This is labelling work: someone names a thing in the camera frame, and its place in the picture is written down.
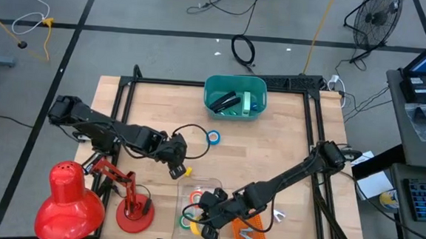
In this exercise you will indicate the grey desk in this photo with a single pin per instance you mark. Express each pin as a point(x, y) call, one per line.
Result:
point(415, 150)

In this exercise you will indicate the white paper label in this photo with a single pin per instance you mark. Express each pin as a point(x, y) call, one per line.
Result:
point(367, 156)

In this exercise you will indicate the clear plastic bag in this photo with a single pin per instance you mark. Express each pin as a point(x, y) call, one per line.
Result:
point(425, 125)

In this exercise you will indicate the black stapler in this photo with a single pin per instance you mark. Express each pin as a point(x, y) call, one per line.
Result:
point(228, 104)
point(222, 99)

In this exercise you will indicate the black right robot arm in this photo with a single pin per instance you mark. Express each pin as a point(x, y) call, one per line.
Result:
point(291, 174)

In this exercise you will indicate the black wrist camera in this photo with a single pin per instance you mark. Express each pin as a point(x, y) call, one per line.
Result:
point(210, 234)
point(177, 171)

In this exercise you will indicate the green tape roll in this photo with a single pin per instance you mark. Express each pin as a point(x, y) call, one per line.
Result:
point(182, 223)

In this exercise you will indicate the blue tape roll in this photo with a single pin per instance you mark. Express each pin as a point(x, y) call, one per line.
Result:
point(217, 140)

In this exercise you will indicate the pale mint stapler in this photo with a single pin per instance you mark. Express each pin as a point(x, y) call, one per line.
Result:
point(246, 103)

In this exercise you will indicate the black mini computer box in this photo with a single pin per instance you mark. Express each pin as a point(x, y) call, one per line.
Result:
point(420, 90)

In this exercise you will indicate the yellow tape roll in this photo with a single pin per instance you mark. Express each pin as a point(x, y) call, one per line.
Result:
point(194, 227)

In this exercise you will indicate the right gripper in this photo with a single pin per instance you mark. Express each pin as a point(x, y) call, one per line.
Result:
point(226, 209)

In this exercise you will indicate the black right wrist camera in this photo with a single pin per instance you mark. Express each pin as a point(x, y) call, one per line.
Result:
point(210, 234)

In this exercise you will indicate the yellow rod with black foot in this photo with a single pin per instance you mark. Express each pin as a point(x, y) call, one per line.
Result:
point(4, 26)

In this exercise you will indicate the white binder clip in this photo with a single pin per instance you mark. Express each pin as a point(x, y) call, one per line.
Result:
point(279, 215)

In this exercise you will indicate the clear plastic container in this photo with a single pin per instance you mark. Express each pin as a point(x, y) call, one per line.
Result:
point(188, 184)

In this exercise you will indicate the grey cart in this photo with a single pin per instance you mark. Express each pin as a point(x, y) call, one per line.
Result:
point(402, 235)

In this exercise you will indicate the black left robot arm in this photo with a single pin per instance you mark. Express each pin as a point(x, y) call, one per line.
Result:
point(97, 126)

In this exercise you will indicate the silver staple remover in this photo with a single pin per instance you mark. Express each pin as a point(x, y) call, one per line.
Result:
point(246, 235)

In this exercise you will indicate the black aluminium table frame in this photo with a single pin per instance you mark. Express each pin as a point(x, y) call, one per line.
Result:
point(163, 81)

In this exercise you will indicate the red desk lamp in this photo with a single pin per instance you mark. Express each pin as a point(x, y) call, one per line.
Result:
point(70, 207)

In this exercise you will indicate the teal plastic bin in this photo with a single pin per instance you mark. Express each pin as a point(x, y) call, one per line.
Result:
point(219, 83)

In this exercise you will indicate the white power adapter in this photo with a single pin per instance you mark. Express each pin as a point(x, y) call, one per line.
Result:
point(334, 79)

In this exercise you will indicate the black floor fan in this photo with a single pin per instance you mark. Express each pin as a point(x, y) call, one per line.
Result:
point(376, 18)

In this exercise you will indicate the orange tape roll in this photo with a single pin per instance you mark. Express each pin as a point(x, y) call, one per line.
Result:
point(191, 196)

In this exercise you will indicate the white paper sheet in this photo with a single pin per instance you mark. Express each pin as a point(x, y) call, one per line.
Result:
point(373, 185)

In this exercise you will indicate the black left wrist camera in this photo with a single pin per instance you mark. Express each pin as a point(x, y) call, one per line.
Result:
point(177, 171)

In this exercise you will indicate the black perforated plate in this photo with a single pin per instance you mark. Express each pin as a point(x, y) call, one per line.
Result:
point(293, 81)

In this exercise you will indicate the small yellow stapler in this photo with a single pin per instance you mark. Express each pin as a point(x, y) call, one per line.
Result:
point(189, 171)

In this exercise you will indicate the round yellow blue object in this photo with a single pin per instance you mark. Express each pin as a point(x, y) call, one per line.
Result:
point(389, 200)

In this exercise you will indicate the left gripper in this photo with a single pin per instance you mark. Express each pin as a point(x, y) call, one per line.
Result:
point(174, 150)

